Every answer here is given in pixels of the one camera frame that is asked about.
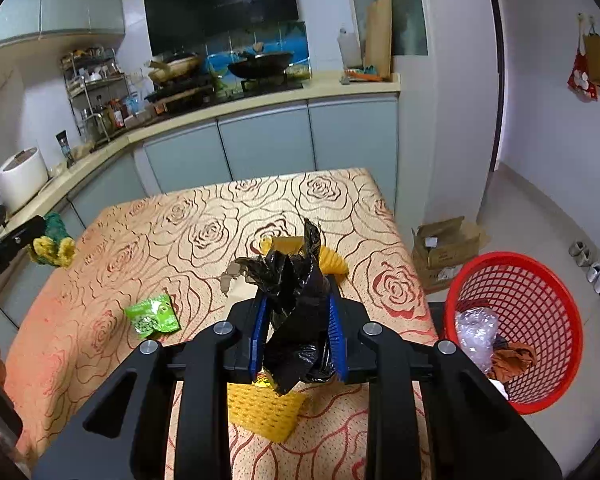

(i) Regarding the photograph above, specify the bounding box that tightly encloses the translucent plastic bottle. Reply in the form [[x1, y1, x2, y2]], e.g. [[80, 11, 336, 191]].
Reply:
[[336, 27, 364, 70]]

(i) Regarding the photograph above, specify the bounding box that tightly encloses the dark standing packet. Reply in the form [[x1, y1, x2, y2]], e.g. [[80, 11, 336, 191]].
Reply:
[[55, 130, 76, 169]]

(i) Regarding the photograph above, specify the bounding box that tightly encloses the clear plastic bag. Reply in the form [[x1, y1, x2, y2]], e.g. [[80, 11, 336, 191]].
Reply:
[[455, 308, 499, 377]]

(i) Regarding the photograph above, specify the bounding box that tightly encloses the pale kitchen counter cabinet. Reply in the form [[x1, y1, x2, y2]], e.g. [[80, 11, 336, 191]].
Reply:
[[0, 72, 401, 333]]

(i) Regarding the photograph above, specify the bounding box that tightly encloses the blue sea picture splashback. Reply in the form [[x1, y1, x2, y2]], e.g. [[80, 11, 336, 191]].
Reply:
[[200, 21, 314, 94]]

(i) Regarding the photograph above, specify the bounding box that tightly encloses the open cardboard box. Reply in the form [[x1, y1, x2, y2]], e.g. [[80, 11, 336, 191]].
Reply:
[[411, 216, 484, 294]]

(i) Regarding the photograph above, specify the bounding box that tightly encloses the red printed hanging bag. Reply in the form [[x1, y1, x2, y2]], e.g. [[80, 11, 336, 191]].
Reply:
[[567, 35, 599, 103]]

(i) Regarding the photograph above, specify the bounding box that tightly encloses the gold cooking pot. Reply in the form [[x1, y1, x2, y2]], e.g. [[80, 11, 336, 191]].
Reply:
[[147, 52, 204, 86]]

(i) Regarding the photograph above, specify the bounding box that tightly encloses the green yellow foam net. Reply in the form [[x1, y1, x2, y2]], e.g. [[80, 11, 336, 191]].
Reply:
[[28, 212, 76, 267]]

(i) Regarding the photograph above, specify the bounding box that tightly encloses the black range hood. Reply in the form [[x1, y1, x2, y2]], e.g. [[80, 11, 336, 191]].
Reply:
[[143, 0, 300, 57]]

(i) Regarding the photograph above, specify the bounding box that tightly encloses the metal spice rack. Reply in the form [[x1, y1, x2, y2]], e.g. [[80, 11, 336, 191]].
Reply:
[[60, 46, 132, 142]]

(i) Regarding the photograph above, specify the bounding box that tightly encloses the green snack packet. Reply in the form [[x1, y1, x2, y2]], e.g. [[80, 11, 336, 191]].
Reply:
[[124, 294, 181, 337]]

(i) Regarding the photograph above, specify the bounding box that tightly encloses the dark wooden door frame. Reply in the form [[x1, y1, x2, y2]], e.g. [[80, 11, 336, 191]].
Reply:
[[481, 0, 506, 174]]

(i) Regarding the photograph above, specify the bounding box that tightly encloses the wooden cutting board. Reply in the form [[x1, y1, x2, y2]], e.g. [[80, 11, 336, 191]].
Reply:
[[364, 0, 394, 81]]

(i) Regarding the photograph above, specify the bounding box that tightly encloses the orange handled kitchen tool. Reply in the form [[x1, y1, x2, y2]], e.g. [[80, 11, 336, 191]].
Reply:
[[344, 66, 384, 84]]

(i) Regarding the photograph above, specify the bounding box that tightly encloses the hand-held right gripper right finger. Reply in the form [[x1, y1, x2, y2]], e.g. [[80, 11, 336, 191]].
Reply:
[[327, 292, 564, 480]]

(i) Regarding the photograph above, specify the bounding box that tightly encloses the red plastic mesh basket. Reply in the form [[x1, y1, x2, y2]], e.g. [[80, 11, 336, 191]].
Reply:
[[442, 251, 584, 415]]

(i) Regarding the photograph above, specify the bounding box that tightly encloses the frosted glass window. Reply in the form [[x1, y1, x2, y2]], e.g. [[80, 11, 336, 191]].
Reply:
[[345, 0, 430, 57]]

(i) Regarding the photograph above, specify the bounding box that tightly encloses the white crumpled wrapper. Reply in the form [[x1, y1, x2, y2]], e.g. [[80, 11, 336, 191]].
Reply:
[[487, 377, 511, 402]]

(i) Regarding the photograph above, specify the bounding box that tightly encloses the black portable cooktop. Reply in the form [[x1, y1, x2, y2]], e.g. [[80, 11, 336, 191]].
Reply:
[[144, 82, 216, 107]]

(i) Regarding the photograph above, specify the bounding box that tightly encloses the orange black wrapper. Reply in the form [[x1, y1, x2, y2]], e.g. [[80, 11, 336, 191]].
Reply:
[[490, 341, 539, 387]]

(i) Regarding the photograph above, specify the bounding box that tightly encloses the black wok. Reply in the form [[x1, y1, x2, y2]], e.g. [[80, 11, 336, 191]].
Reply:
[[227, 49, 295, 81]]

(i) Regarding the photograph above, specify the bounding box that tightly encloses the black gas hob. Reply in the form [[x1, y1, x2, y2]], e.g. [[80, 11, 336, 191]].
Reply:
[[215, 74, 304, 97]]

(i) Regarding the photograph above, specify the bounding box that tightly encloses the white rice cooker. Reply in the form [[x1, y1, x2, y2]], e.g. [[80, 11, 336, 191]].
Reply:
[[0, 147, 49, 214]]

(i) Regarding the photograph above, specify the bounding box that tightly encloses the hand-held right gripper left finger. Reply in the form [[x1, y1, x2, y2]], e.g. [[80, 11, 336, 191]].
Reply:
[[32, 294, 274, 480]]

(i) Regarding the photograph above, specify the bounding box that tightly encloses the black plastic bag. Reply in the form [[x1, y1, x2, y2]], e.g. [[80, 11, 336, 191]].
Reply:
[[235, 217, 337, 396]]

